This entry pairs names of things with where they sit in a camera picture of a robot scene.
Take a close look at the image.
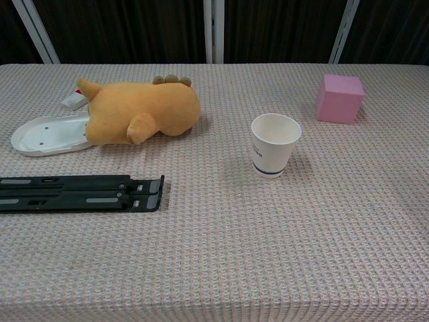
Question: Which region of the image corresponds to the white paper cup blue stripe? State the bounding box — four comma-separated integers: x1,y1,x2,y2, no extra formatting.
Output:
251,113,302,179

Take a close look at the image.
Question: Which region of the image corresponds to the woven pinkish tablecloth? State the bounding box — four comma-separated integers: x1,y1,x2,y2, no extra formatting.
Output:
0,62,429,322

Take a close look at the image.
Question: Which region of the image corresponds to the orange plush dinosaur toy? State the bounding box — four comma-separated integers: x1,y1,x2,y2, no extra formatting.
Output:
76,74,201,146

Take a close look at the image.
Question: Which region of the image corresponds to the pink foam cube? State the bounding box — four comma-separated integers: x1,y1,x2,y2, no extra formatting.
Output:
314,74,365,125

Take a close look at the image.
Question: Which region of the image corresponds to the black folding laptop stand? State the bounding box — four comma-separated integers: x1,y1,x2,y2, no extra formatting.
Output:
0,174,166,213

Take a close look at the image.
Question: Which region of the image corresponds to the small white red box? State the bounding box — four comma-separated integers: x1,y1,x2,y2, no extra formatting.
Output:
60,89,88,111

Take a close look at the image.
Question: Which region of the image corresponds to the dark curtain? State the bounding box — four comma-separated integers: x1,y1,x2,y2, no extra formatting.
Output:
0,0,429,65

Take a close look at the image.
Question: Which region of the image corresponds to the white oval plastic tray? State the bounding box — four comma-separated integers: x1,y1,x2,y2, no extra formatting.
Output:
11,111,93,158

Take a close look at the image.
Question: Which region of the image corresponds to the white vertical frame post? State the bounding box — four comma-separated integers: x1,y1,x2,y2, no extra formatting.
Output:
203,0,225,64

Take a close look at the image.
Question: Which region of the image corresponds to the white slanted frame post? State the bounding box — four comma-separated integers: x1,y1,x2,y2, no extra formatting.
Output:
11,0,61,64
328,0,361,64

